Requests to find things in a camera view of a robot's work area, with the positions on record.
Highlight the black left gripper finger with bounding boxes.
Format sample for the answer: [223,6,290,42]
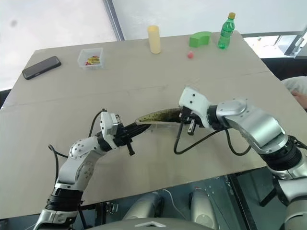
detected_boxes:
[123,124,150,135]
[126,129,147,141]

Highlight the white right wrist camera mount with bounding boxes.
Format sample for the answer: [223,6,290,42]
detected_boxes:
[178,86,212,128]

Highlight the grey metal frame post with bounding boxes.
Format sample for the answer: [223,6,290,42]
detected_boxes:
[102,0,126,41]

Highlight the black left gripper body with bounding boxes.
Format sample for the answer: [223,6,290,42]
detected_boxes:
[112,124,135,157]

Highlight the black smartphone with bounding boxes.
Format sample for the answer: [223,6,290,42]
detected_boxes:
[22,56,62,81]

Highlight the thin white cable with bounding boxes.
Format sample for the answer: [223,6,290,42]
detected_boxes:
[161,188,184,220]

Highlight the person's bare hand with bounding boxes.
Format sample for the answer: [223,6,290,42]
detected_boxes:
[293,90,307,109]

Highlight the pale yellow cylinder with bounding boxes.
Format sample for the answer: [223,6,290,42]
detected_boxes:
[147,25,162,54]

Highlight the clear plastic box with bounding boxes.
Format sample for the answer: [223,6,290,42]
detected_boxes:
[77,47,106,71]

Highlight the dark speckled pouch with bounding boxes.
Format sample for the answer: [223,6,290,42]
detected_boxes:
[134,107,183,126]

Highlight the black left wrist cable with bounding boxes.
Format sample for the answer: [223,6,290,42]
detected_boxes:
[89,108,106,139]

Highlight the person's white sleeve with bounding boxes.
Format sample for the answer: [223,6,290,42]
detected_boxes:
[281,76,307,97]

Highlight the green plastic bottle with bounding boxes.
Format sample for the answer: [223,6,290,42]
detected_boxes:
[217,12,236,50]

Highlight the grey robot torso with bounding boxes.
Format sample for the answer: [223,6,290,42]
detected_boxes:
[85,217,218,230]

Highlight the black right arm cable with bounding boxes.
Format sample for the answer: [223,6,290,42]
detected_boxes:
[173,121,253,156]

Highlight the grey rounded robot leg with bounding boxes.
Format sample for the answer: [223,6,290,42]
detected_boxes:
[121,191,166,222]
[189,190,218,230]

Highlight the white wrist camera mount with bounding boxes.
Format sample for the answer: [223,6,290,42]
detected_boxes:
[178,86,212,128]
[100,111,121,150]

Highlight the black left elbow cable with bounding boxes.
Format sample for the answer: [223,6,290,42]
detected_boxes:
[47,144,70,184]

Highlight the green curved block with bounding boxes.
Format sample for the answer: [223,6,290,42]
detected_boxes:
[189,31,213,48]

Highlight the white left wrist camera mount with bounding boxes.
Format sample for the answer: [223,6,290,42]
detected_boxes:
[100,111,121,150]

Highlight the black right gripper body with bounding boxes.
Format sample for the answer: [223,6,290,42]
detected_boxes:
[181,106,201,136]

